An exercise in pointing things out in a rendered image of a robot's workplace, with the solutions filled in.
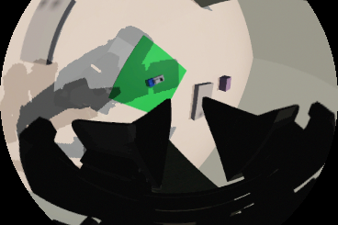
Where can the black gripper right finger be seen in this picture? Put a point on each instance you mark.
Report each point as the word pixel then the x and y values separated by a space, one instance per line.
pixel 240 135

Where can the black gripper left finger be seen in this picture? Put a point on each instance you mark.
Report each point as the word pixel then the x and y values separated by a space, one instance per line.
pixel 145 140

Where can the green translucent square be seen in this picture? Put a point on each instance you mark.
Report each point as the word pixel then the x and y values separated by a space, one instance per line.
pixel 145 61

